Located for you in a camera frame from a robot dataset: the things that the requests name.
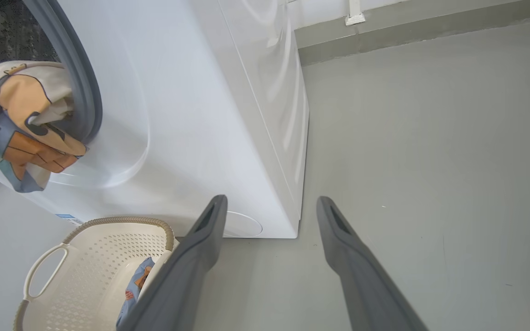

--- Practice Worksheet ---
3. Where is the cream perforated laundry basket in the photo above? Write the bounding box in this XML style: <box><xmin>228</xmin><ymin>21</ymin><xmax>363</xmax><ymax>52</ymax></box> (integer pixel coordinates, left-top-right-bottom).
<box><xmin>13</xmin><ymin>217</ymin><xmax>176</xmax><ymax>331</ymax></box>

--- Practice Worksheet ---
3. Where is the blue cartoon print garment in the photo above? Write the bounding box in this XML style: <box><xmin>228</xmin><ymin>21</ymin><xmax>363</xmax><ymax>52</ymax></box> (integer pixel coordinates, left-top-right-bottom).
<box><xmin>116</xmin><ymin>257</ymin><xmax>156</xmax><ymax>331</ymax></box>

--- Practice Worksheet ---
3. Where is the white front-load washing machine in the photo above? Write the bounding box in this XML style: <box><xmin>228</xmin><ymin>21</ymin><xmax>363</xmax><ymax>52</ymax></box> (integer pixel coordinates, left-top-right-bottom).
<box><xmin>0</xmin><ymin>0</ymin><xmax>310</xmax><ymax>240</ymax></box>

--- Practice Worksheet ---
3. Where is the perforated steel washer drum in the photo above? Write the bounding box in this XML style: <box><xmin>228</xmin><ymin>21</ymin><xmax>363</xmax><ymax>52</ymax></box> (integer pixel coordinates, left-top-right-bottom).
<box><xmin>0</xmin><ymin>0</ymin><xmax>61</xmax><ymax>83</ymax></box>

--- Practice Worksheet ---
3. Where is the white wall pipe with bracket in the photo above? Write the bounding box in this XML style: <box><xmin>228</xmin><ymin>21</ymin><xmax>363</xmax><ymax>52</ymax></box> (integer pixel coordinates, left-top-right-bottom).
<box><xmin>345</xmin><ymin>0</ymin><xmax>366</xmax><ymax>26</ymax></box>

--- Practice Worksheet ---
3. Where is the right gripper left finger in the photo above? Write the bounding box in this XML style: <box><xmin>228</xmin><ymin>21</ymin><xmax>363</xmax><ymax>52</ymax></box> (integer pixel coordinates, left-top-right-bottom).
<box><xmin>122</xmin><ymin>194</ymin><xmax>228</xmax><ymax>331</ymax></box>

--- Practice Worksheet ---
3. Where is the blue cream cartoon garment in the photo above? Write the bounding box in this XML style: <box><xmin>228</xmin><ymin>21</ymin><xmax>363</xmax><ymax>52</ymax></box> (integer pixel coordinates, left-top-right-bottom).
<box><xmin>0</xmin><ymin>61</ymin><xmax>87</xmax><ymax>193</ymax></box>

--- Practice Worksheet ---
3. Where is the grey rubber door gasket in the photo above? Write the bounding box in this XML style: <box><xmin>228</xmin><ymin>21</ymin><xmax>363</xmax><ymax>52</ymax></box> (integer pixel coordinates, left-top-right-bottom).
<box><xmin>21</xmin><ymin>0</ymin><xmax>104</xmax><ymax>144</ymax></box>

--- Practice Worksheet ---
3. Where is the round drain filter cover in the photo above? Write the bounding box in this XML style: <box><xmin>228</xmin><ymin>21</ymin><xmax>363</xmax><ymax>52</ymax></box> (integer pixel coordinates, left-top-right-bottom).
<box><xmin>223</xmin><ymin>211</ymin><xmax>263</xmax><ymax>238</ymax></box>

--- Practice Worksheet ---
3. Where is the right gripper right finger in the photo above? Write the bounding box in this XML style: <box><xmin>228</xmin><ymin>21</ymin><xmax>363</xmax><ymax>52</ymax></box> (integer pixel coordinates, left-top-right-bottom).
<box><xmin>317</xmin><ymin>196</ymin><xmax>429</xmax><ymax>331</ymax></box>

